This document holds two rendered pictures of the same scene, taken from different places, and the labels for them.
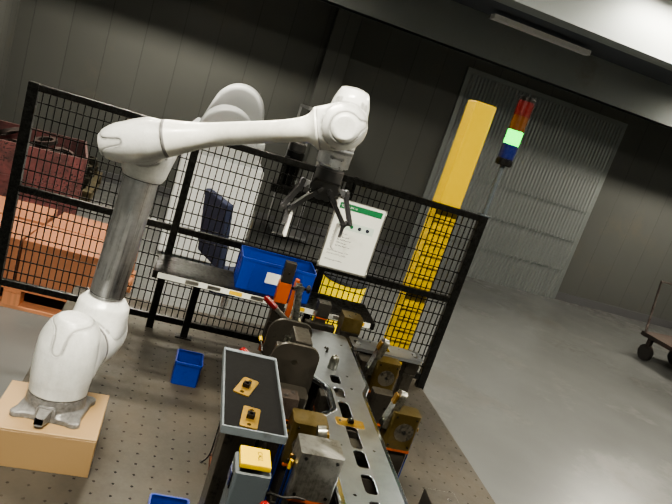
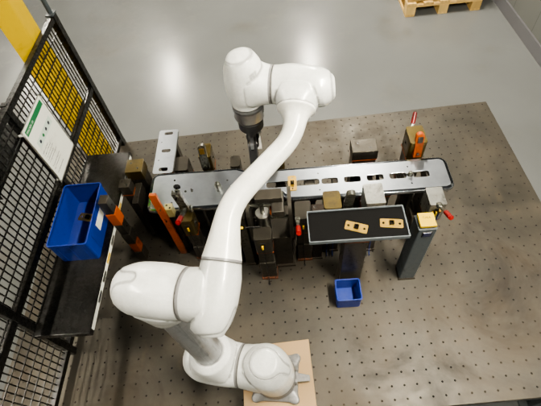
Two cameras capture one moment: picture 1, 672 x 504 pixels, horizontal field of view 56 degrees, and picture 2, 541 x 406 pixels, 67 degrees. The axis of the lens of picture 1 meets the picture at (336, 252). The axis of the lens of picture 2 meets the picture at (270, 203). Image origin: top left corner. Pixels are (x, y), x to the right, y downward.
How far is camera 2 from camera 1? 1.78 m
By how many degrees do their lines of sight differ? 68
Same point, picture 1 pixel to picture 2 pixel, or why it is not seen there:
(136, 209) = not seen: hidden behind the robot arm
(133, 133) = (236, 292)
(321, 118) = (316, 100)
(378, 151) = not seen: outside the picture
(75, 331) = (279, 357)
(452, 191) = (27, 23)
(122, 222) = not seen: hidden behind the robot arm
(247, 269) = (92, 242)
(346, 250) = (56, 150)
